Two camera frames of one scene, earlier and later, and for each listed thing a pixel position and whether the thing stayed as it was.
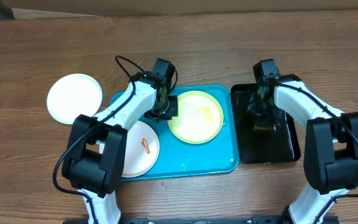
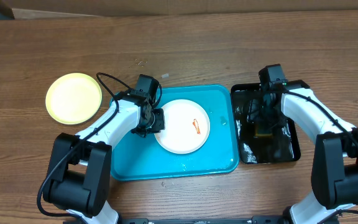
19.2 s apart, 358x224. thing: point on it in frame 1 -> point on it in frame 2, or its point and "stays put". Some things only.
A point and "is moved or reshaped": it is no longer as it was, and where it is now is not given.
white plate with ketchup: x=142 y=150 -> x=186 y=127
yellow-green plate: x=200 y=117 -> x=73 y=98
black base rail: x=254 y=219 stays put
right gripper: x=260 y=112 stays put
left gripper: x=174 y=112 -> x=160 y=124
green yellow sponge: x=257 y=127 is moved or reshaped
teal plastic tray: x=177 y=158 stays put
